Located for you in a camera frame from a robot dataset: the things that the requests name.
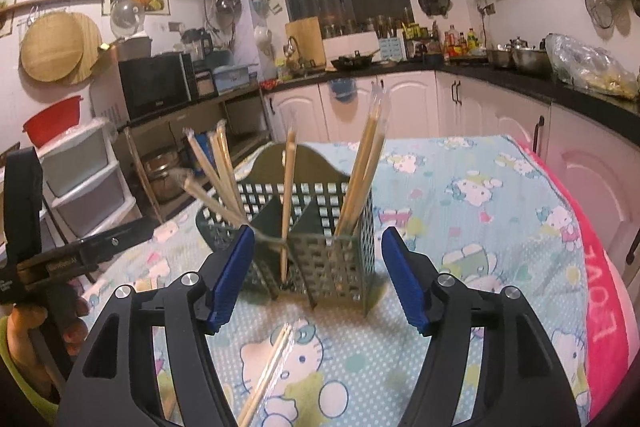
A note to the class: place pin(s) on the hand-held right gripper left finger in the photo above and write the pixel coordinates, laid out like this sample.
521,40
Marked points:
232,277

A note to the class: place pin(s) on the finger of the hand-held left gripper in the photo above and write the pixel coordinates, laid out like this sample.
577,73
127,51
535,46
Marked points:
117,242

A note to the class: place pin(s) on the wall socket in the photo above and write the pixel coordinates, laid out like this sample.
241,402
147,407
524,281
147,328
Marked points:
487,9

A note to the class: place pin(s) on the red basin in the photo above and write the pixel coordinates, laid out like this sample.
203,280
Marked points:
52,122

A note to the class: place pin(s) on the hanging metal strainer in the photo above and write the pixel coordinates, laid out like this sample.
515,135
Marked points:
599,9

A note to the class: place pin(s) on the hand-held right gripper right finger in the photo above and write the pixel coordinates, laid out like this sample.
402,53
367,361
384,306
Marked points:
405,277

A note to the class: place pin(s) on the black countertop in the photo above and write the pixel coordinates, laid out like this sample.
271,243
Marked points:
525,89

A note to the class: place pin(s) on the open storage shelf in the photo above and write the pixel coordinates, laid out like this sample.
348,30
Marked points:
240,112

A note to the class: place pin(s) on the white box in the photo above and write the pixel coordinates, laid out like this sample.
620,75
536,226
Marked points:
350,43

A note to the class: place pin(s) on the round wooden cutting board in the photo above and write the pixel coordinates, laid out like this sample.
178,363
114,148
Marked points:
50,47
92,42

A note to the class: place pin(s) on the metal pot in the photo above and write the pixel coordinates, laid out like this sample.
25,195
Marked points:
162,177

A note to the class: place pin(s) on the hanging steel pot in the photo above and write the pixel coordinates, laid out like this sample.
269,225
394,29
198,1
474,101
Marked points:
228,4

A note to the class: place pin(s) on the blender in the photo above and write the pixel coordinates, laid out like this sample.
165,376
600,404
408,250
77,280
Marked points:
196,44

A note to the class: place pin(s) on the clear plastic bag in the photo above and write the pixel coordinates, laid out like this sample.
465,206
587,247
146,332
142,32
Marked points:
590,67

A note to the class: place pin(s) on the lidded steel pot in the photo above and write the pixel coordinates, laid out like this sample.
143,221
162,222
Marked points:
530,57

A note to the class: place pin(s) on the blue storage box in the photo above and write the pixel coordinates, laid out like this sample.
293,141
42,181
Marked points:
231,79

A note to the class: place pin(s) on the person's left forearm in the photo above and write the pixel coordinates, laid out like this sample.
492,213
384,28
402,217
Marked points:
22,394

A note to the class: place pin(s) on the blue hanging bag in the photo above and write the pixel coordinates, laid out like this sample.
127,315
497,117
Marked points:
343,89

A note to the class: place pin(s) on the steel bowl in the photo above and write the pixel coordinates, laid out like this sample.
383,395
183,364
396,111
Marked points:
499,58

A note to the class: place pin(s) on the plastic drawer unit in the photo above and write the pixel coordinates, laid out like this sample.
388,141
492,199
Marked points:
85,187

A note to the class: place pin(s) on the wooden rolling pin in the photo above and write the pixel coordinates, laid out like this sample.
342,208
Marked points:
55,1

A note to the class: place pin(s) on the cat print blanket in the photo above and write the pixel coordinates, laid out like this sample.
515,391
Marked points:
475,232

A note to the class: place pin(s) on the black wok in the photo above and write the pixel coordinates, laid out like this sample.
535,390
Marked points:
352,61

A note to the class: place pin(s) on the wooden chopstick pair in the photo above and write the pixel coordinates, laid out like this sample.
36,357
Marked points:
225,167
362,157
267,372
288,187
205,199
205,172
372,157

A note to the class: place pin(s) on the black microwave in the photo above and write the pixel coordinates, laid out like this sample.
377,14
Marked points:
152,87

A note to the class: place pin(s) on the person's left hand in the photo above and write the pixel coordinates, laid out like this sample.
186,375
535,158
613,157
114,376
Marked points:
25,337

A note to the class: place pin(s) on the metal faucet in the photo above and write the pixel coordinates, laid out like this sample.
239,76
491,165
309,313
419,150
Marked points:
292,52

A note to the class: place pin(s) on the white kitchen cabinets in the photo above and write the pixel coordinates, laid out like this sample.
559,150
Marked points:
500,112

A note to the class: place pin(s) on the glass pot lid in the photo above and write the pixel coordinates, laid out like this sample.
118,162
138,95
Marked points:
126,19

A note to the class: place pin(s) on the row of condiment bottles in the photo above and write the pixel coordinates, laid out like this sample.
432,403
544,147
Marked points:
450,44

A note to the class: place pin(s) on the upright wooden cutting board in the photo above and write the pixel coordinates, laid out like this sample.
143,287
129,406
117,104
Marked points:
305,41

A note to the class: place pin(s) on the pink towel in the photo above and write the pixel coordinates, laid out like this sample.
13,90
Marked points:
600,307

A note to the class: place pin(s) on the hanging pan lid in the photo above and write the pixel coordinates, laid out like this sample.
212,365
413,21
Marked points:
434,1

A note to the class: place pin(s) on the green plastic utensil basket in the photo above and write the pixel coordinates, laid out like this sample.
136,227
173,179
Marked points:
330,267

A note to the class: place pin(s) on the blue knife holder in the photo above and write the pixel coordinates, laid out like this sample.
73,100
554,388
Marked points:
391,49

